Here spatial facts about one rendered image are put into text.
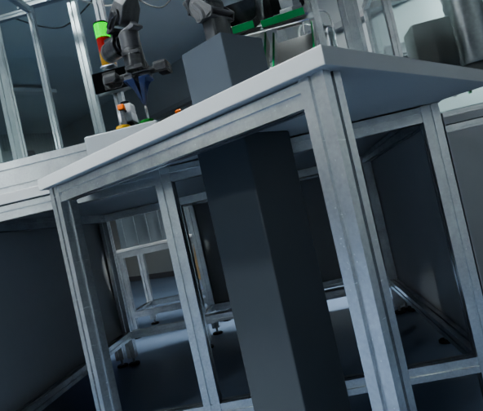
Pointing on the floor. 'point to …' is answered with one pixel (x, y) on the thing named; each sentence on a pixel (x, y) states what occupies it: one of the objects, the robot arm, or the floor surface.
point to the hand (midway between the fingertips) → (141, 92)
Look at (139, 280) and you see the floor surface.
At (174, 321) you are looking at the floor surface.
